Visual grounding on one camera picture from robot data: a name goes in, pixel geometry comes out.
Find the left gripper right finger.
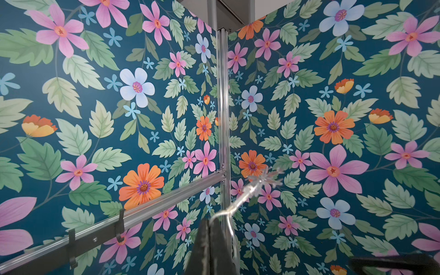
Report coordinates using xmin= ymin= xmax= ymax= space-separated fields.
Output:
xmin=209 ymin=220 xmax=237 ymax=275

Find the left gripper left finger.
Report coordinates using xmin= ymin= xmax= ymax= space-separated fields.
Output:
xmin=184 ymin=220 xmax=210 ymax=275

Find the clear string light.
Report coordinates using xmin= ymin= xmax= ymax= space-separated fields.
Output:
xmin=209 ymin=168 xmax=284 ymax=274

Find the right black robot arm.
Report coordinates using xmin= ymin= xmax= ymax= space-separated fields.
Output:
xmin=349 ymin=254 xmax=440 ymax=275

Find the aluminium frame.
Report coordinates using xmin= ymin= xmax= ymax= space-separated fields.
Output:
xmin=0 ymin=0 xmax=231 ymax=275

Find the black hook rail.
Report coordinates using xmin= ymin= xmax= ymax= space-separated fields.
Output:
xmin=1 ymin=210 xmax=125 ymax=275

